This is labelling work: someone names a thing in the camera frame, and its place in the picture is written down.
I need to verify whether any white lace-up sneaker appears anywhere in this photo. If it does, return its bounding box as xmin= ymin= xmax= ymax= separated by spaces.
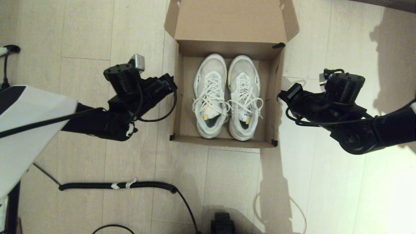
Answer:
xmin=227 ymin=55 xmax=264 ymax=141
xmin=192 ymin=54 xmax=230 ymax=139

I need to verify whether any brown cardboard shoe box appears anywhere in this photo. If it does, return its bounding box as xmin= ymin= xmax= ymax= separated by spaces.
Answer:
xmin=164 ymin=0 xmax=300 ymax=149

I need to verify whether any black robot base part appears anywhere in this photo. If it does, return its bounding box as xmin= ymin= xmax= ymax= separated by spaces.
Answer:
xmin=211 ymin=213 xmax=236 ymax=234

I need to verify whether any dark wooden furniture edge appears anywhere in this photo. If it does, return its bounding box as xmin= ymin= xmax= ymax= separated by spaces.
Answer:
xmin=338 ymin=0 xmax=416 ymax=16

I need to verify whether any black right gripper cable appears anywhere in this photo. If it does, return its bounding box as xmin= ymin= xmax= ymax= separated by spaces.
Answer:
xmin=285 ymin=106 xmax=379 ymax=127

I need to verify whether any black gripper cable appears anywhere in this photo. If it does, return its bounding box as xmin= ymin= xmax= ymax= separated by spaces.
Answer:
xmin=136 ymin=90 xmax=178 ymax=123
xmin=285 ymin=106 xmax=379 ymax=127

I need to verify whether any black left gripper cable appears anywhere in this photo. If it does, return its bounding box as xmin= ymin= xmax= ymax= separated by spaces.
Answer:
xmin=136 ymin=90 xmax=178 ymax=123

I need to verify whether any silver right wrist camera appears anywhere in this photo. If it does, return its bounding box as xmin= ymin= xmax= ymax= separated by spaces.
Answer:
xmin=319 ymin=69 xmax=330 ymax=87

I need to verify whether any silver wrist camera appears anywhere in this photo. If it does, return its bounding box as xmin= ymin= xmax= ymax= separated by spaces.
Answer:
xmin=319 ymin=69 xmax=330 ymax=87
xmin=128 ymin=54 xmax=146 ymax=72

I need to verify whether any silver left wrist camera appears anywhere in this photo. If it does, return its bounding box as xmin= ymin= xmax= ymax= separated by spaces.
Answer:
xmin=128 ymin=54 xmax=146 ymax=72

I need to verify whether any black coiled cable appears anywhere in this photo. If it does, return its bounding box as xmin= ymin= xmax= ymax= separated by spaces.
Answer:
xmin=32 ymin=162 xmax=200 ymax=234

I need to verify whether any black cable loop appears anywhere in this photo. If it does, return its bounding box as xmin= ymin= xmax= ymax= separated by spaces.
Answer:
xmin=92 ymin=224 xmax=136 ymax=234

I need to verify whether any black plug cable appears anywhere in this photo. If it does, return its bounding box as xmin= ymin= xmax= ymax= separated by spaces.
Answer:
xmin=0 ymin=45 xmax=20 ymax=91

